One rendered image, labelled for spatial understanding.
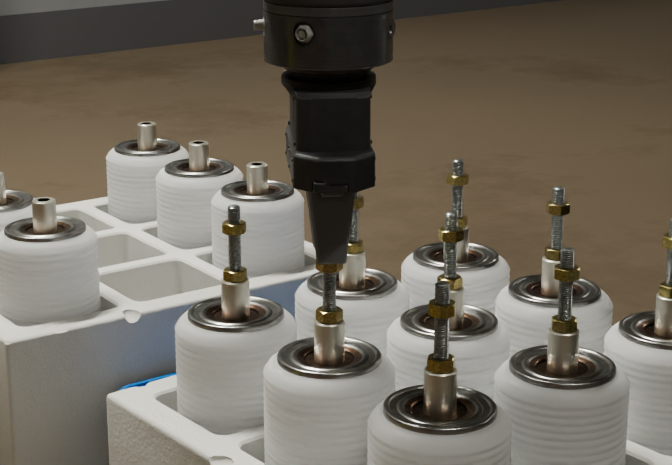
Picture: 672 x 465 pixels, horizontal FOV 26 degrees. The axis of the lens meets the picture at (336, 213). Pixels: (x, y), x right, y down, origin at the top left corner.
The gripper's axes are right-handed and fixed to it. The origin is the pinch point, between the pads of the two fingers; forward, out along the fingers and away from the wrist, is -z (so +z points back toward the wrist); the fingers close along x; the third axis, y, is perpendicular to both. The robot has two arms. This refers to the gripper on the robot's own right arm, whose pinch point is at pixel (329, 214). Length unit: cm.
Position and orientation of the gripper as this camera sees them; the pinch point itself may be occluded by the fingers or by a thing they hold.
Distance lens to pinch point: 102.4
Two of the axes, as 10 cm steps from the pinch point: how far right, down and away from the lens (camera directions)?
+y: -10.0, 0.3, -0.8
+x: -0.9, -2.8, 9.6
